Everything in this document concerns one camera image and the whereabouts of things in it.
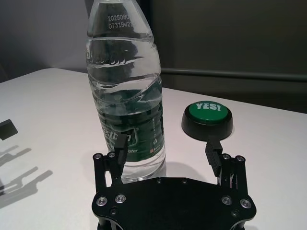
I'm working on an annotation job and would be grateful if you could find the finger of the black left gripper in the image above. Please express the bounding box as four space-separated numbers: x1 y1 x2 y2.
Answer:
0 119 19 141

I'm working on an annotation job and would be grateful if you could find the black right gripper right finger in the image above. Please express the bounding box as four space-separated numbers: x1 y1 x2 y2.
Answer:
205 136 249 195

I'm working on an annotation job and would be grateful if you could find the grey horizontal rail bar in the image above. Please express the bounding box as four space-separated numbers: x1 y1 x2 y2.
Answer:
160 68 307 83

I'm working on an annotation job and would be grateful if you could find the clear water bottle green label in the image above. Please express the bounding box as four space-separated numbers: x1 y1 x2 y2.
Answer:
85 0 168 184

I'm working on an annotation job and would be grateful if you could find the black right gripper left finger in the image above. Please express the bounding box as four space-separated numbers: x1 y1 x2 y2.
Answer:
93 134 128 192

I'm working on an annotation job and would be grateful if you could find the green YES button black base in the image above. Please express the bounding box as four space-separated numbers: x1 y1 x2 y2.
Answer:
181 100 234 142

